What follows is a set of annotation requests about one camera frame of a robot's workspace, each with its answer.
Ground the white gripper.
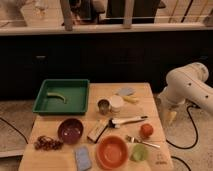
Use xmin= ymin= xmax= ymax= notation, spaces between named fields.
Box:
xmin=158 ymin=87 xmax=185 ymax=125

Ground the red apple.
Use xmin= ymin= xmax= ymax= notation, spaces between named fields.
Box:
xmin=140 ymin=124 xmax=154 ymax=138

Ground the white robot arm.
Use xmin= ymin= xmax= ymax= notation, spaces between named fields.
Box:
xmin=158 ymin=62 xmax=213 ymax=126

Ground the green plastic tray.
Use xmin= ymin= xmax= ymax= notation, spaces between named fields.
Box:
xmin=33 ymin=79 xmax=90 ymax=115

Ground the yellow banana piece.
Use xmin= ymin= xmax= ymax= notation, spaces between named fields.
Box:
xmin=122 ymin=96 xmax=139 ymax=103

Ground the silver fork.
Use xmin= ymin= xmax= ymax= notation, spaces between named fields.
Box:
xmin=125 ymin=135 xmax=160 ymax=148

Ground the small green cup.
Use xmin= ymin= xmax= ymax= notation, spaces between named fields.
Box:
xmin=131 ymin=144 xmax=148 ymax=162

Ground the white round container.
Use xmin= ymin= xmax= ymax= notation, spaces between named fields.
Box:
xmin=109 ymin=95 xmax=124 ymax=113

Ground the white black eraser block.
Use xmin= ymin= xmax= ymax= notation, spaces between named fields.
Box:
xmin=87 ymin=120 xmax=108 ymax=143

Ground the metal can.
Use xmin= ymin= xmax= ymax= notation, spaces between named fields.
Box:
xmin=98 ymin=99 xmax=110 ymax=115

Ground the orange bowl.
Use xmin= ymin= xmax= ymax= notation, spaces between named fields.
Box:
xmin=95 ymin=136 xmax=128 ymax=170

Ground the blue sponge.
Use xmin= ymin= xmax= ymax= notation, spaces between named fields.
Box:
xmin=74 ymin=146 xmax=92 ymax=171

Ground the purple bowl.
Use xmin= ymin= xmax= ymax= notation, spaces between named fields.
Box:
xmin=57 ymin=118 xmax=84 ymax=144

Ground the green banana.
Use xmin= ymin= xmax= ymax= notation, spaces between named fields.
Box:
xmin=47 ymin=92 xmax=67 ymax=103

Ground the bunch of dark grapes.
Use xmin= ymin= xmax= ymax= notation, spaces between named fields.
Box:
xmin=34 ymin=136 xmax=63 ymax=151

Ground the black floor cable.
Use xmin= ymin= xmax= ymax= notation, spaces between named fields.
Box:
xmin=165 ymin=105 xmax=200 ymax=171
xmin=0 ymin=116 xmax=30 ymax=145

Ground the black left floor cable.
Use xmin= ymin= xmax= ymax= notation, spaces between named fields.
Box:
xmin=0 ymin=116 xmax=30 ymax=145

